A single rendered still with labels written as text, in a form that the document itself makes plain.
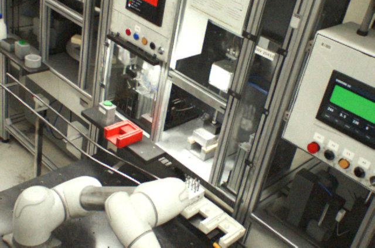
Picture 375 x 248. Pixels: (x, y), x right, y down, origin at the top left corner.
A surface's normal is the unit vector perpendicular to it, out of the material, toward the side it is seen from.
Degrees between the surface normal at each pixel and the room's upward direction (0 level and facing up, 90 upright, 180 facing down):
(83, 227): 0
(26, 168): 0
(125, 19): 90
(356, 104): 90
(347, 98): 90
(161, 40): 90
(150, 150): 0
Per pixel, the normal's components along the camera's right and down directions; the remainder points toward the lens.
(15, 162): 0.18, -0.86
